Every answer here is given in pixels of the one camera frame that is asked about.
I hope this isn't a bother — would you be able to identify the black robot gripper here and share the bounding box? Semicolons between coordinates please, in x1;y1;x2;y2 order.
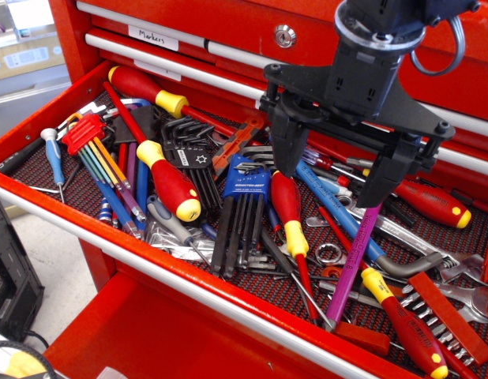
261;37;455;208

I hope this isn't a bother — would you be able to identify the violet Allen key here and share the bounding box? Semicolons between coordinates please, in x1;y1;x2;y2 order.
325;204;381;332

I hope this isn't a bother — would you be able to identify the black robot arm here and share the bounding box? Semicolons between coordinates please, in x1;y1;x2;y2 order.
261;1;480;208

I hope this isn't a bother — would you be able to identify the blue holder hex key set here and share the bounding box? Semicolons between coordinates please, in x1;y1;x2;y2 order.
210;146;273;279

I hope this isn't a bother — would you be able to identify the large blue Allen key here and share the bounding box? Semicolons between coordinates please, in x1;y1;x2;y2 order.
295;160;443;278

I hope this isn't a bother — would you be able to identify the black torx key set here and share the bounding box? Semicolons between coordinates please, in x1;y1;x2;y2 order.
160;116;222;212

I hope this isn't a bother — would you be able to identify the rainbow hex key set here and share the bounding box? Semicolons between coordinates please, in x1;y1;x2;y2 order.
62;112;146;240

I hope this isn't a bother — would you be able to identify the red yellow screwdriver centre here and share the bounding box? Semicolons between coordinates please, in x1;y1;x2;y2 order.
269;170;320;325

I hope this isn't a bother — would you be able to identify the red yellow screwdriver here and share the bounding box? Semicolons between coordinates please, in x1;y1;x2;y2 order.
392;179;472;229
103;81;201;222
361;268;449;378
107;66;236;137
269;170;320;325

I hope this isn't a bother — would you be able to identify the orange black tool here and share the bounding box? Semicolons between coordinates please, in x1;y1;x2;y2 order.
212;117;265;180

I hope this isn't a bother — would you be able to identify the silver cabinet lock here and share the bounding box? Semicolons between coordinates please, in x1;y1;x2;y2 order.
274;24;297;48

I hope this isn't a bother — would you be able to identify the red yellow screwdriver left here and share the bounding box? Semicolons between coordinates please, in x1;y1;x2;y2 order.
103;81;201;222

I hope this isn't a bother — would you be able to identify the silver combination wrench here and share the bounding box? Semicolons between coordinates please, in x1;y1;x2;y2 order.
340;197;483;283

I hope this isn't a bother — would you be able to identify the red bit holder strip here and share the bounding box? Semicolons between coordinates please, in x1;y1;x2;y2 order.
403;272;488;365

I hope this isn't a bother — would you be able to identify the red yellow screwdriver top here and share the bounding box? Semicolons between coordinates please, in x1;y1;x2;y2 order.
107;66;236;137

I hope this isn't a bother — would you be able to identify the red tool chest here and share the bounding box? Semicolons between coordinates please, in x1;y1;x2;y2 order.
0;0;488;379

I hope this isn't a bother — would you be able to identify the grey blue screwdriver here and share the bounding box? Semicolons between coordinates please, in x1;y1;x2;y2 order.
147;195;210;265

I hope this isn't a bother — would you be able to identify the red yellow screwdriver bottom right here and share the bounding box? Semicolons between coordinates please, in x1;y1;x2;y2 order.
361;268;449;378

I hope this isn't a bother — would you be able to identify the white Markers label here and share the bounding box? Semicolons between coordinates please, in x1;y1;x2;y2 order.
128;25;179;51

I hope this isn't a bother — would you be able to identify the small blue white screwdriver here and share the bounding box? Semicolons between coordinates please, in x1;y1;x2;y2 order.
40;128;66;203

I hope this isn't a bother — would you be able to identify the black computer case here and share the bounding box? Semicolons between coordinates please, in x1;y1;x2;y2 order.
0;201;44;342

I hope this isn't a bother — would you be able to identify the silver ring spanner end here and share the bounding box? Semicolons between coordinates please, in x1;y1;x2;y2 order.
314;243;347;266

